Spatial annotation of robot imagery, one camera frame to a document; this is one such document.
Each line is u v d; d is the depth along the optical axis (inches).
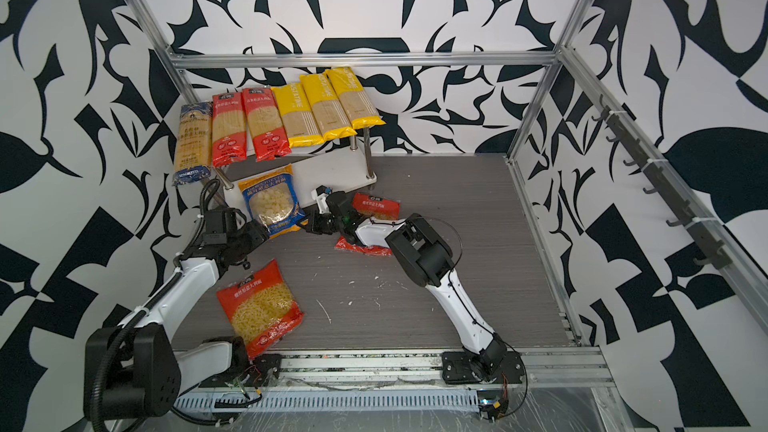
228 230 26.6
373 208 39.4
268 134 29.3
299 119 31.4
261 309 31.7
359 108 31.9
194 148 28.1
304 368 29.9
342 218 31.9
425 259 23.5
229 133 29.3
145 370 15.7
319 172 41.3
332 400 28.1
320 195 36.0
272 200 37.0
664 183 21.7
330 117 31.2
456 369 29.3
